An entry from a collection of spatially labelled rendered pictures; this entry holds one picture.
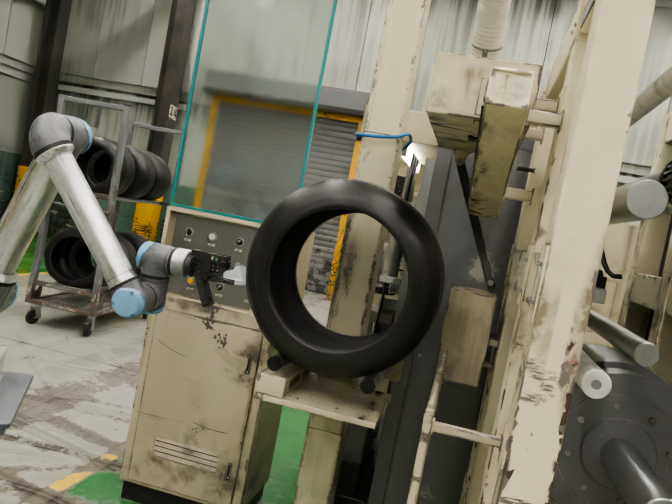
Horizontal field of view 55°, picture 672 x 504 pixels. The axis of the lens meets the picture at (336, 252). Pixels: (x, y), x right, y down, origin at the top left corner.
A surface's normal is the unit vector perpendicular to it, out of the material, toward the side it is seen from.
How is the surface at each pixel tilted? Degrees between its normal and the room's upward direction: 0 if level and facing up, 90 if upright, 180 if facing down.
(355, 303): 90
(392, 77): 90
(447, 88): 90
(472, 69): 90
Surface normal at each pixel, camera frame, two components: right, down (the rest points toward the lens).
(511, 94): -0.14, -0.29
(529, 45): -0.21, 0.01
